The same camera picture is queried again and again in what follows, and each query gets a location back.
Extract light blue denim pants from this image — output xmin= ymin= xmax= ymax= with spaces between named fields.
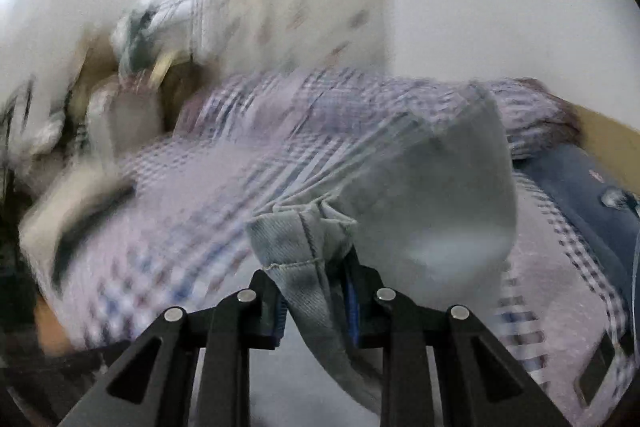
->
xmin=246 ymin=83 xmax=516 ymax=411

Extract black metal clothes rack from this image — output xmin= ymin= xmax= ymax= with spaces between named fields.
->
xmin=150 ymin=0 xmax=209 ymax=60

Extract black smartphone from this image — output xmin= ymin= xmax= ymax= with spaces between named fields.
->
xmin=574 ymin=333 xmax=615 ymax=407

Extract checkered patchwork bed sheet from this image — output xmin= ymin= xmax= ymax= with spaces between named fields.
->
xmin=32 ymin=132 xmax=636 ymax=426

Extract blue plush pillow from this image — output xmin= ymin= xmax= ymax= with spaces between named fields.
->
xmin=514 ymin=143 xmax=640 ymax=323

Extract beige fabric bag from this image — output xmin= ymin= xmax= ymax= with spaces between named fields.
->
xmin=86 ymin=75 xmax=164 ymax=164

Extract checkered folded quilt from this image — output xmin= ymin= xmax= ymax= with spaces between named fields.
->
xmin=174 ymin=68 xmax=584 ymax=160

